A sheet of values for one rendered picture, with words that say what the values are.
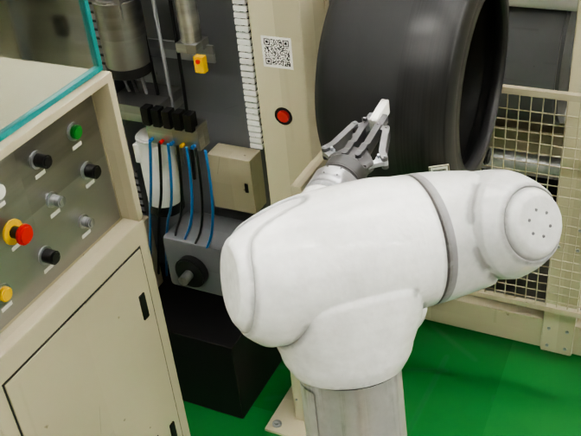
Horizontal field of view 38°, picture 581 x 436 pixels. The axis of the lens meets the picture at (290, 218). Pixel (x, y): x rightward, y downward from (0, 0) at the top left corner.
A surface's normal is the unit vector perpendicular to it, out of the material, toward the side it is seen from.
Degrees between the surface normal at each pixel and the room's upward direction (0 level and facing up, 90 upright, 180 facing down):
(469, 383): 0
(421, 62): 61
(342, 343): 79
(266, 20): 90
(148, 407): 90
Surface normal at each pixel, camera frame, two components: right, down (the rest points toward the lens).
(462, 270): 0.25, 0.44
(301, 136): -0.43, 0.54
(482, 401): -0.08, -0.83
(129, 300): 0.90, 0.18
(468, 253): 0.22, 0.20
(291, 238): -0.13, -0.52
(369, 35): -0.39, -0.08
